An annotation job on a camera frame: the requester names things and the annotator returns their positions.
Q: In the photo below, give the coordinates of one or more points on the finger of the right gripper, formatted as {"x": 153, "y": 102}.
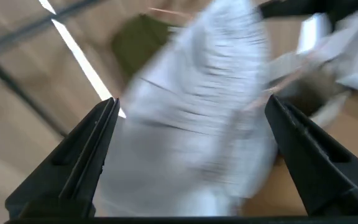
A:
{"x": 306, "y": 7}

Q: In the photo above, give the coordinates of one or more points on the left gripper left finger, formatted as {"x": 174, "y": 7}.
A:
{"x": 73, "y": 174}

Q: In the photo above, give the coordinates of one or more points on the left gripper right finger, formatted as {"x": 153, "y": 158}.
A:
{"x": 328, "y": 174}

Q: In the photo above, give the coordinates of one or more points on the pale grey shorts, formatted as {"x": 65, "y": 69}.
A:
{"x": 191, "y": 124}

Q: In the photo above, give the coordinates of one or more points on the black clothes rack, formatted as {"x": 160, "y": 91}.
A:
{"x": 11, "y": 85}

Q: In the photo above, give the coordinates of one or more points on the green long-sleeved shirt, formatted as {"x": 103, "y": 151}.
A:
{"x": 138, "y": 43}

